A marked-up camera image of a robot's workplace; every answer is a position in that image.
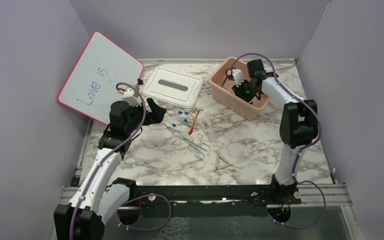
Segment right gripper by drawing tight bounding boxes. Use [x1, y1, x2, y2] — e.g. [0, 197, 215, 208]
[231, 79, 259, 105]

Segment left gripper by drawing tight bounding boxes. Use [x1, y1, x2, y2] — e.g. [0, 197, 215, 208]
[125, 97, 167, 134]

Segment black wire tripod stand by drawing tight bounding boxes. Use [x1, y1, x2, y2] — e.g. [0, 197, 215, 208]
[221, 67, 235, 88]

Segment clear glass test tube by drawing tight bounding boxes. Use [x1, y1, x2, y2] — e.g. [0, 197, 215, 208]
[205, 111, 217, 145]

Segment metal crucible tongs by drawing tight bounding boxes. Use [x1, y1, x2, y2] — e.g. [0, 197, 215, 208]
[166, 126, 211, 160]

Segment clear plastic triangle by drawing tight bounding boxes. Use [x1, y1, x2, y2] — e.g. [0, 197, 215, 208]
[214, 150, 232, 171]

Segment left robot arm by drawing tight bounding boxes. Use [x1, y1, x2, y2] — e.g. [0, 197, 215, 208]
[53, 98, 167, 240]

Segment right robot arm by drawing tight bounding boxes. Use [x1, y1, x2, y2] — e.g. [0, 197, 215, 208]
[226, 59, 319, 204]

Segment pink plastic bin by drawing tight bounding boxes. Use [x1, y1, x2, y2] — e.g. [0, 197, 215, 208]
[209, 56, 271, 121]

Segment white plastic lid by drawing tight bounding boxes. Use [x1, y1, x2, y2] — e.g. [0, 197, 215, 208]
[142, 67, 204, 109]

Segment black whiteboard clip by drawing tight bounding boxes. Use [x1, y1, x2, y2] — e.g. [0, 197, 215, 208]
[137, 78, 144, 85]

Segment red yellow green spatula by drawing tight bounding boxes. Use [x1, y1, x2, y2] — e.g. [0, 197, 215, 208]
[188, 110, 200, 135]

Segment pink-framed whiteboard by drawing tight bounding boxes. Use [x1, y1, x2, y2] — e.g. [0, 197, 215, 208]
[57, 31, 144, 124]

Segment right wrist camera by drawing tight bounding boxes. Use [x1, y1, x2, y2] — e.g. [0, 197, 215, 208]
[231, 68, 247, 88]

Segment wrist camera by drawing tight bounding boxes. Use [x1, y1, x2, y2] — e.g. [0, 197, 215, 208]
[121, 88, 142, 107]
[231, 68, 247, 88]

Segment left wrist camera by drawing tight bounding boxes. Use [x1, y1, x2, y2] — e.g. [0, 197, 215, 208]
[121, 88, 142, 107]

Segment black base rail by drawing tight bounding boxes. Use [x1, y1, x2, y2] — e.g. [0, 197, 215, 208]
[59, 183, 349, 220]

